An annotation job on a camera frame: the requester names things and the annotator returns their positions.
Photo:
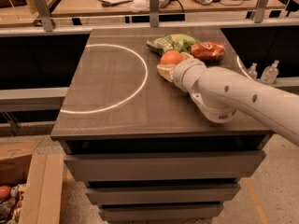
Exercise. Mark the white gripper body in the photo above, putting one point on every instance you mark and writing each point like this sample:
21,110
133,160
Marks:
179,74

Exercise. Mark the orange fruit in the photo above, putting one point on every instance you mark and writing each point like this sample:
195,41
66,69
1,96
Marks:
171,57

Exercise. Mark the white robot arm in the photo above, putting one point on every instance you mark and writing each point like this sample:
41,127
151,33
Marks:
218,92

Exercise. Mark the green jalapeno chip bag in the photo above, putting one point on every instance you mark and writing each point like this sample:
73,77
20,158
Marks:
178,42

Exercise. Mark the crushed red soda can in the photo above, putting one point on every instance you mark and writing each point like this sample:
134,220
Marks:
208,51

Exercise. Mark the grey drawer cabinet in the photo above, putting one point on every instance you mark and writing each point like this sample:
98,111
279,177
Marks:
140,145

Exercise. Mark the clear bottle right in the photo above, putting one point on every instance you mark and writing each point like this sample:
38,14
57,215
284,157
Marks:
270,73

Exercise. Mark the cardboard box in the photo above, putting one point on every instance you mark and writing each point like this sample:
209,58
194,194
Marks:
43,175

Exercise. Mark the red item in box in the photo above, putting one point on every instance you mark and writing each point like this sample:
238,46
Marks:
4,192

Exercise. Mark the metal bracket middle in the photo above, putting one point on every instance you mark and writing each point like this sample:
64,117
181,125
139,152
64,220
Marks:
154,13

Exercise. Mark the metal bracket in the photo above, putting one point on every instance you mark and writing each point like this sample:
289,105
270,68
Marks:
154,13
44,15
259,11

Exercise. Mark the metal bracket right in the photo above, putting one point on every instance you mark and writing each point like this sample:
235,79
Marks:
259,11

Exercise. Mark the metal bracket left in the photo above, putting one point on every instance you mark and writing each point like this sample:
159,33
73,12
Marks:
44,15

